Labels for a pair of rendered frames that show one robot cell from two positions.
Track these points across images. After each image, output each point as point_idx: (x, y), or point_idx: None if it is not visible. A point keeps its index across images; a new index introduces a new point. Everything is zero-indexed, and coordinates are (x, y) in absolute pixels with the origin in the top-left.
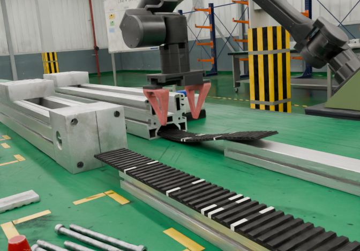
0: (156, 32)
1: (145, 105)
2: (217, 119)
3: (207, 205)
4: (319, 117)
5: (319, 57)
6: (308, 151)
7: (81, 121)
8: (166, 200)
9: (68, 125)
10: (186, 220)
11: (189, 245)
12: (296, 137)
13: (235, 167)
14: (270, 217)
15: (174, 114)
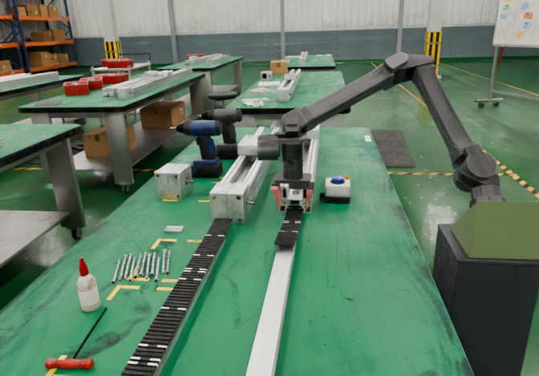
0: (269, 154)
1: None
2: (352, 208)
3: (190, 267)
4: (411, 239)
5: (460, 183)
6: (285, 264)
7: (217, 197)
8: None
9: (211, 198)
10: None
11: None
12: (345, 250)
13: (268, 254)
14: (192, 282)
15: (301, 200)
